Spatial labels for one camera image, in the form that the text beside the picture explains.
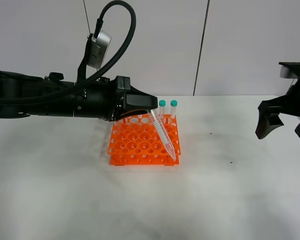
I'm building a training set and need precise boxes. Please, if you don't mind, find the black left camera cable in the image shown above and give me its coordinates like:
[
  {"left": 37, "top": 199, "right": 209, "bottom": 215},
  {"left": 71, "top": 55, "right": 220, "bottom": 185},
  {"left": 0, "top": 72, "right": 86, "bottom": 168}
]
[{"left": 0, "top": 0, "right": 137, "bottom": 107}]

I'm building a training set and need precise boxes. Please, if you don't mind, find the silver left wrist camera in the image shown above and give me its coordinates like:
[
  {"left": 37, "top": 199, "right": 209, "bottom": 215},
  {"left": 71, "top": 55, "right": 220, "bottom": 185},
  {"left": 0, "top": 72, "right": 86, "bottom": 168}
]
[{"left": 87, "top": 30, "right": 112, "bottom": 71}]

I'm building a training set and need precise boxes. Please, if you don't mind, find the teal capped test tube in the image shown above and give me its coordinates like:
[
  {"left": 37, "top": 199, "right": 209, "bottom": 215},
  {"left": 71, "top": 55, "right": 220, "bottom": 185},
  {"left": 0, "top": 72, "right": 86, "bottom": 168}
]
[
  {"left": 147, "top": 109, "right": 177, "bottom": 162},
  {"left": 158, "top": 99, "right": 166, "bottom": 119},
  {"left": 170, "top": 100, "right": 178, "bottom": 119}
]

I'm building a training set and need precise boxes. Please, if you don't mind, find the orange test tube rack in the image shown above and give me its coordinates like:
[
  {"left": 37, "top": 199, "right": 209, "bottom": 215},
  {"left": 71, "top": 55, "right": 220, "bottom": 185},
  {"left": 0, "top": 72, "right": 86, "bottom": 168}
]
[{"left": 107, "top": 114, "right": 181, "bottom": 166}]

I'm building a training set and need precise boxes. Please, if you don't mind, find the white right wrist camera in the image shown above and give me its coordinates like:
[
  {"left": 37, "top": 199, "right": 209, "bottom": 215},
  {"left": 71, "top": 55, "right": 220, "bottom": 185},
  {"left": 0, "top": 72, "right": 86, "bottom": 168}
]
[{"left": 279, "top": 66, "right": 295, "bottom": 79}]

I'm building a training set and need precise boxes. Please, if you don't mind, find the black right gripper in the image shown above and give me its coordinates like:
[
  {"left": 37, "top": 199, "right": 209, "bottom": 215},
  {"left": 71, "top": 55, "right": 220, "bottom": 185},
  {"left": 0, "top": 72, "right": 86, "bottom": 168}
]
[{"left": 255, "top": 62, "right": 300, "bottom": 140}]

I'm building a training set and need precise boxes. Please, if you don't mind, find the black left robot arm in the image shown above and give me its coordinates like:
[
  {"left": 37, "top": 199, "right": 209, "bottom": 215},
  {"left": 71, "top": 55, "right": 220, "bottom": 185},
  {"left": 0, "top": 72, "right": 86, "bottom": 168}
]
[{"left": 0, "top": 71, "right": 158, "bottom": 122}]

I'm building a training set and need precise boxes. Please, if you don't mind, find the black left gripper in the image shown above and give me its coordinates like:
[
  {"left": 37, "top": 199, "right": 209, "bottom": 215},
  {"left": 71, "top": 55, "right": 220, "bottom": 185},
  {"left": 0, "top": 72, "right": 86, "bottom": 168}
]
[{"left": 102, "top": 76, "right": 158, "bottom": 122}]

